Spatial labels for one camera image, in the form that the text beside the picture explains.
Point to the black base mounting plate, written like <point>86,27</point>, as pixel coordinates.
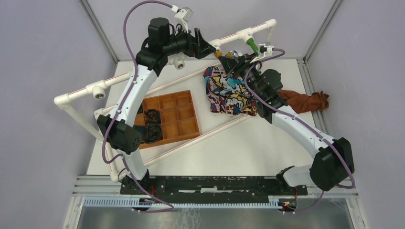
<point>219,190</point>

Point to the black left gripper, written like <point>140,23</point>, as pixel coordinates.
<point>197,48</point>

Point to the white slotted cable duct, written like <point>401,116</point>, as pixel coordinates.
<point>137,202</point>

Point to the wooden compartment tray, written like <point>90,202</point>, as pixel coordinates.
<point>178,117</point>

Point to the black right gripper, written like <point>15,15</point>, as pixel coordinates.
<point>230,64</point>

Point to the dark patterned rolled cloth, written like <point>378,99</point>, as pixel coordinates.
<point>151,133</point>

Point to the brown cloth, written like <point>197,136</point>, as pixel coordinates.
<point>302,103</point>

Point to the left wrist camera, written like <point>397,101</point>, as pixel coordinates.
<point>182,16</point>

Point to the green plastic water faucet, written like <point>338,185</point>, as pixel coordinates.
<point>251,43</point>

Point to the comic print cloth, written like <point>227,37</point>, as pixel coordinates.
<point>228,94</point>

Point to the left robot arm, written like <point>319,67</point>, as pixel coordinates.
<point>121,139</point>

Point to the white pvc pipe frame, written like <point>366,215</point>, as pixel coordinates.
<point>98,88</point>

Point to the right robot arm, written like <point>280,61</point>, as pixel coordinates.
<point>332,164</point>

